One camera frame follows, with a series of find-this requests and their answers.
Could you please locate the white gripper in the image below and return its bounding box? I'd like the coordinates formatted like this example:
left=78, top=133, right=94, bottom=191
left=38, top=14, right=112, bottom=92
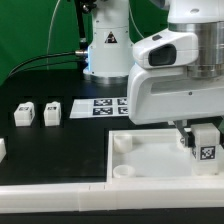
left=127, top=29, right=224, bottom=148

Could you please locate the white square tabletop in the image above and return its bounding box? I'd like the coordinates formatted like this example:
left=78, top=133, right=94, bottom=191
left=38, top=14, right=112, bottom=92
left=107, top=129, right=224, bottom=182

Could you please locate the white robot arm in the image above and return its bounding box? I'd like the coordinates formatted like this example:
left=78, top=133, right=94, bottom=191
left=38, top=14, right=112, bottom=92
left=84, top=0, right=224, bottom=147

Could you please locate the white marker sheet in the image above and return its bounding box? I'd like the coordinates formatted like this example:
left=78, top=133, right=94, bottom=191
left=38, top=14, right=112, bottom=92
left=70, top=97, right=128, bottom=119

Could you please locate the white block left edge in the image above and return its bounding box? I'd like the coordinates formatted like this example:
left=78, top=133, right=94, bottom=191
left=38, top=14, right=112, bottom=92
left=0, top=138, right=6, bottom=163

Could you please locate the white front wall fence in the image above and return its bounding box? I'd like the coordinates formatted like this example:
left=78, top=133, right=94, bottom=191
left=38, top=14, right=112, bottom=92
left=0, top=178, right=224, bottom=214

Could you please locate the black cable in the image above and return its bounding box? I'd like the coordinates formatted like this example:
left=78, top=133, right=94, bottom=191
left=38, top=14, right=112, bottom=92
left=5, top=50, right=90, bottom=81

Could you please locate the grey thin cable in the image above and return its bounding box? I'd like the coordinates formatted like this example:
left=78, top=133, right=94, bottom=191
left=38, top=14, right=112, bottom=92
left=45, top=0, right=63, bottom=70

